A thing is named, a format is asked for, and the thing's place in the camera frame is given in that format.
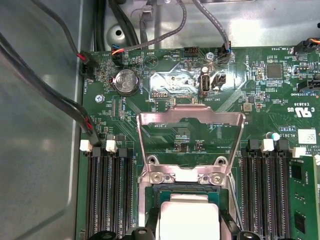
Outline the black RAM slot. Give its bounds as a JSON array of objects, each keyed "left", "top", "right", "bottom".
[
  {"left": 105, "top": 139, "right": 124, "bottom": 240},
  {"left": 273, "top": 139, "right": 291, "bottom": 240},
  {"left": 79, "top": 139, "right": 99, "bottom": 240},
  {"left": 241, "top": 139, "right": 259, "bottom": 240},
  {"left": 257, "top": 138, "right": 275, "bottom": 240},
  {"left": 92, "top": 146, "right": 111, "bottom": 240},
  {"left": 118, "top": 147, "right": 135, "bottom": 240}
]

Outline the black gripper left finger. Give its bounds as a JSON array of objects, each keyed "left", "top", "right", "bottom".
[{"left": 96, "top": 208, "right": 161, "bottom": 240}]

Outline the green RAM stick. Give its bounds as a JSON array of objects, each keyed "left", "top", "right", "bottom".
[{"left": 289, "top": 154, "right": 320, "bottom": 240}]

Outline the metal socket cover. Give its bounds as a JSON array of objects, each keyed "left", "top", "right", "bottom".
[{"left": 137, "top": 104, "right": 247, "bottom": 185}]

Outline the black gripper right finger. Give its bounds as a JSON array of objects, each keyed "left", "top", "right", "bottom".
[{"left": 219, "top": 208, "right": 260, "bottom": 240}]

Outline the black internal cable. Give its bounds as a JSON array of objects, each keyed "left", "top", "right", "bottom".
[
  {"left": 0, "top": 31, "right": 102, "bottom": 148},
  {"left": 0, "top": 41, "right": 101, "bottom": 148}
]

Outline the black cable red connector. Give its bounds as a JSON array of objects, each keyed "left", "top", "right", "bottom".
[{"left": 32, "top": 0, "right": 99, "bottom": 76}]

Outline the grey braided cable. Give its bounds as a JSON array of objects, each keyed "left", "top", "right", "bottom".
[
  {"left": 191, "top": 0, "right": 233, "bottom": 59},
  {"left": 111, "top": 0, "right": 189, "bottom": 61}
]

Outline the silver CPU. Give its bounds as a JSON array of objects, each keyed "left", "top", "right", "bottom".
[{"left": 152, "top": 189, "right": 230, "bottom": 240}]

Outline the wire locking lever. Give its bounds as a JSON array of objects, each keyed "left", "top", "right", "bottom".
[{"left": 227, "top": 172, "right": 246, "bottom": 232}]

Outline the green motherboard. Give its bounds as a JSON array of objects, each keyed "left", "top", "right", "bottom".
[{"left": 74, "top": 46, "right": 320, "bottom": 240}]

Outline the black PC case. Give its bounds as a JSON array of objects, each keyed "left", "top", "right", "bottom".
[{"left": 0, "top": 0, "right": 320, "bottom": 240}]

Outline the internal USB port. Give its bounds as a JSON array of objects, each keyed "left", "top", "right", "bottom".
[{"left": 199, "top": 66, "right": 211, "bottom": 98}]

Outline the thick black cable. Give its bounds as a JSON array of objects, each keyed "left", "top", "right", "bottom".
[{"left": 96, "top": 0, "right": 140, "bottom": 52}]

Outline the coin cell battery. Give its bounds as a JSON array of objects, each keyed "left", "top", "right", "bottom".
[{"left": 110, "top": 69, "right": 140, "bottom": 96}]

